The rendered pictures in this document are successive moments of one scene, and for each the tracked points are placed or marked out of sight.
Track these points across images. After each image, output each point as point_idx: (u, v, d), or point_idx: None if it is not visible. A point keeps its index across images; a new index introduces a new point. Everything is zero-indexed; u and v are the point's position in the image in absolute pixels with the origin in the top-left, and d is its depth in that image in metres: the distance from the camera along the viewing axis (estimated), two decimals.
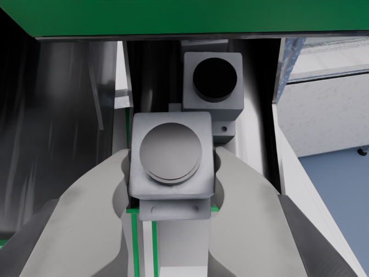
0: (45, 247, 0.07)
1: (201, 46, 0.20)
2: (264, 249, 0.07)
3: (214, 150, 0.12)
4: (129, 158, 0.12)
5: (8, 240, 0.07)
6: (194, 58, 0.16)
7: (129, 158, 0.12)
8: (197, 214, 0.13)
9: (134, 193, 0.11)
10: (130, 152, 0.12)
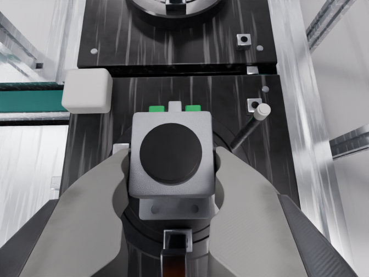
0: (45, 247, 0.07)
1: None
2: (264, 249, 0.07)
3: (214, 150, 0.12)
4: (129, 158, 0.12)
5: (8, 240, 0.07)
6: None
7: (129, 158, 0.12)
8: (197, 213, 0.13)
9: (134, 194, 0.11)
10: (130, 152, 0.12)
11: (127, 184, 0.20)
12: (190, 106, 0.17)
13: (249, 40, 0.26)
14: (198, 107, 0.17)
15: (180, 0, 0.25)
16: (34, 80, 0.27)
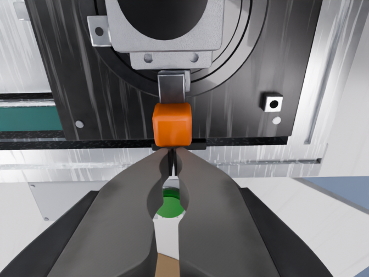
0: (81, 236, 0.07)
1: None
2: (232, 244, 0.07)
3: (174, 151, 0.12)
4: (168, 157, 0.12)
5: (51, 224, 0.07)
6: None
7: (168, 158, 0.12)
8: (196, 62, 0.12)
9: (120, 49, 0.09)
10: (169, 152, 0.12)
11: None
12: None
13: None
14: None
15: None
16: None
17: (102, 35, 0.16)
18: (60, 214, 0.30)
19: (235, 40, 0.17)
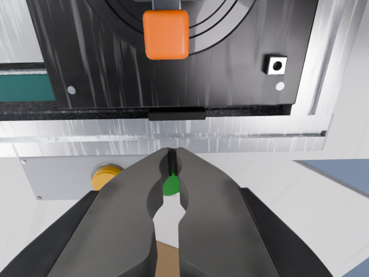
0: (81, 236, 0.07)
1: None
2: (232, 244, 0.07)
3: (174, 151, 0.12)
4: (168, 157, 0.12)
5: (51, 223, 0.07)
6: None
7: (168, 158, 0.12)
8: None
9: None
10: (169, 152, 0.12)
11: None
12: None
13: None
14: None
15: None
16: None
17: None
18: (54, 192, 0.28)
19: None
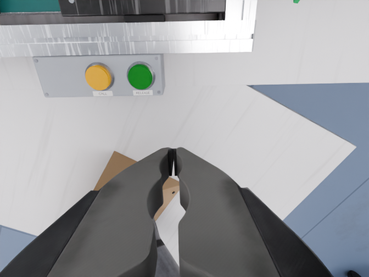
0: (81, 236, 0.07)
1: None
2: (232, 244, 0.07)
3: (174, 151, 0.12)
4: (168, 157, 0.12)
5: (51, 223, 0.07)
6: None
7: (168, 158, 0.12)
8: None
9: None
10: (169, 152, 0.12)
11: None
12: None
13: None
14: None
15: None
16: None
17: None
18: (57, 89, 0.38)
19: None
